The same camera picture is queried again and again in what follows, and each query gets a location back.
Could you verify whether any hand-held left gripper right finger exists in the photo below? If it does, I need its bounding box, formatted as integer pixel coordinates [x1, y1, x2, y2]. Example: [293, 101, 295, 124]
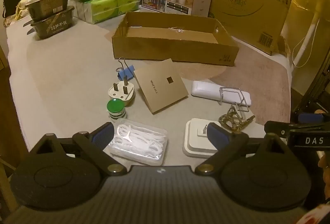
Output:
[194, 122, 306, 177]

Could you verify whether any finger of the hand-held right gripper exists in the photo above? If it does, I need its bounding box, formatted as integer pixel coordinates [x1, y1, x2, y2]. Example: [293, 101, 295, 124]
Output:
[264, 120, 292, 138]
[296, 111, 326, 124]

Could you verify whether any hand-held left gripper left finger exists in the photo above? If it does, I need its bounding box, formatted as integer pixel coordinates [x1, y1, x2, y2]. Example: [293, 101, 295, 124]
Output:
[28, 122, 127, 177]

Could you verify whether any leopard print lanyard keychain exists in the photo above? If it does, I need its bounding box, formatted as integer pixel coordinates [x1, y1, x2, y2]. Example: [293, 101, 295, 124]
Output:
[219, 105, 256, 133]

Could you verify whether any white square charger stand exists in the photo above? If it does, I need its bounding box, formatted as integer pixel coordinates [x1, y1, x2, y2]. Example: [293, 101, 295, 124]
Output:
[182, 118, 230, 159]

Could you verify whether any green-capped small bottle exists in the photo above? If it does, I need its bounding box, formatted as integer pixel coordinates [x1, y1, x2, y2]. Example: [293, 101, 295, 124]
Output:
[106, 99, 127, 120]

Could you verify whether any clear floss pick box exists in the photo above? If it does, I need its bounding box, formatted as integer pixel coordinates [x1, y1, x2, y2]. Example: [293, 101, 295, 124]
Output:
[108, 118, 169, 166]

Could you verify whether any metal wire rack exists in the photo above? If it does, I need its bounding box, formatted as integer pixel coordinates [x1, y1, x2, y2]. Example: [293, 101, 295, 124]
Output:
[219, 86, 250, 113]

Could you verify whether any white power plug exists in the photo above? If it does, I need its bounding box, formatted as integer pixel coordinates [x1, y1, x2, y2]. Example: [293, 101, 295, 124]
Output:
[108, 77, 136, 107]

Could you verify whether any white remote control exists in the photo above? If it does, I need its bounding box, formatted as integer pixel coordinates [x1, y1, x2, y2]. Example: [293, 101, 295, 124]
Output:
[191, 80, 252, 106]

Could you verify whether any blue binder clip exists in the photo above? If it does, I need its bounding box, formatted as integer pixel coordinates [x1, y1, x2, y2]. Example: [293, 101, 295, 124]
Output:
[115, 57, 136, 83]

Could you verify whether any gold card box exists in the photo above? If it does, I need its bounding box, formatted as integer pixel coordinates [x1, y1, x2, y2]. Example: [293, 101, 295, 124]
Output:
[133, 58, 189, 114]

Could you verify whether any shallow cardboard box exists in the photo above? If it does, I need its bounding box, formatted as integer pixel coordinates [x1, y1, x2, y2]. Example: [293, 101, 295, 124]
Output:
[111, 11, 240, 67]

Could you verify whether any person's right hand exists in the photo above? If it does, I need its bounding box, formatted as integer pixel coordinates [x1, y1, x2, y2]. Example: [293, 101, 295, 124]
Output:
[317, 149, 330, 200]

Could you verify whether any red white cloth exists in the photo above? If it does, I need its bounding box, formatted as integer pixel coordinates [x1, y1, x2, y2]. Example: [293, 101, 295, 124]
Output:
[303, 202, 330, 224]

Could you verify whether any white stand pole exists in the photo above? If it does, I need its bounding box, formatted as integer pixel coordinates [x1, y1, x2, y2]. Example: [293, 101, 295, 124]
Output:
[292, 11, 321, 65]

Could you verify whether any black food bowl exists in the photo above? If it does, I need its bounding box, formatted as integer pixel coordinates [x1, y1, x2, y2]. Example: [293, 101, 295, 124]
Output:
[25, 0, 71, 22]
[29, 6, 75, 39]

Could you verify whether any large brown cardboard box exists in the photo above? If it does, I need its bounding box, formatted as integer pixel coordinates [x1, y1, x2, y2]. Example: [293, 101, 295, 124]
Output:
[196, 0, 306, 55]

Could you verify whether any green tissue pack bundle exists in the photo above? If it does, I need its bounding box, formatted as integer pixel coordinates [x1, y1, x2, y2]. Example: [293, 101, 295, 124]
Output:
[73, 0, 141, 25]

